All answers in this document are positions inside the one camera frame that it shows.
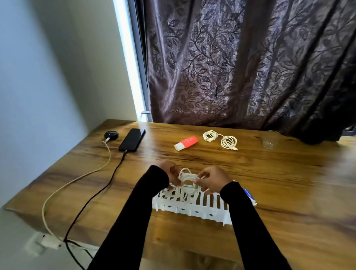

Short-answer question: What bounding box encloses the person's left hand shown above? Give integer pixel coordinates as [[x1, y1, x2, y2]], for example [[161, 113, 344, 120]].
[[158, 160, 183, 187]]

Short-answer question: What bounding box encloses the person's right hand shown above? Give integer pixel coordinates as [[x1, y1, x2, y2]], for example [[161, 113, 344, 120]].
[[194, 166, 234, 195]]

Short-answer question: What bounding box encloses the white cable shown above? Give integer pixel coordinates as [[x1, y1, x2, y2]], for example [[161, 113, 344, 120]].
[[202, 130, 239, 151], [166, 167, 202, 204]]

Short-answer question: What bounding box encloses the person's right forearm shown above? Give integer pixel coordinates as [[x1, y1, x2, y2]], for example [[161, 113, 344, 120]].
[[220, 181, 292, 270]]

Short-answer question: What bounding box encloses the person's left forearm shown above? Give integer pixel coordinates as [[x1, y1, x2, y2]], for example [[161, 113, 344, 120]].
[[87, 165, 170, 270]]

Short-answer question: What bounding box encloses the white plastic slotted basket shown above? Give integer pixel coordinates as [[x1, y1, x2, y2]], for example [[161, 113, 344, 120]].
[[152, 181, 258, 226]]

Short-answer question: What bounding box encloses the orange tube with white cap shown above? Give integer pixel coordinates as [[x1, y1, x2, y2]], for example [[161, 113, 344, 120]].
[[174, 136, 199, 152]]

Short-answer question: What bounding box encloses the blue and white tube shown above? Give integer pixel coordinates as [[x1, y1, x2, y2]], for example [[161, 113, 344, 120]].
[[243, 188, 258, 207]]

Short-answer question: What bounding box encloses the black smartphone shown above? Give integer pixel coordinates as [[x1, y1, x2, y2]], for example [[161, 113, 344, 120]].
[[118, 128, 146, 152]]

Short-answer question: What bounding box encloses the clear plastic cup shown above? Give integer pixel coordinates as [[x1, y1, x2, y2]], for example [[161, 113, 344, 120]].
[[262, 130, 280, 150]]

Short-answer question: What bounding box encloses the brown leaf-patterned curtain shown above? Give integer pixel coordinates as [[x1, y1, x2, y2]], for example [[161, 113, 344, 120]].
[[136, 0, 356, 145]]

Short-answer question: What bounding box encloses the white power adapter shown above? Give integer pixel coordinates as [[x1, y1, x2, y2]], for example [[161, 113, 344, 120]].
[[40, 234, 63, 250]]

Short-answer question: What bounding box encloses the white coiled cable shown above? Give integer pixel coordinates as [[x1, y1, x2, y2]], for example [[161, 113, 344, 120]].
[[202, 130, 239, 151]]

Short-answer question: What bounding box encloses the black charging cable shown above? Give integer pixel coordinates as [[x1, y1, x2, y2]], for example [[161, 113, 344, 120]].
[[63, 150, 128, 270]]

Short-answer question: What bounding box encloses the cream charging cable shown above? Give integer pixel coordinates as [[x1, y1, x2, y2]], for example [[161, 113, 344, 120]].
[[41, 137, 112, 243]]

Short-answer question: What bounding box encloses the grey window frame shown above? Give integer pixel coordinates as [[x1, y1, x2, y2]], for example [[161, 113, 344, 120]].
[[112, 0, 153, 123]]

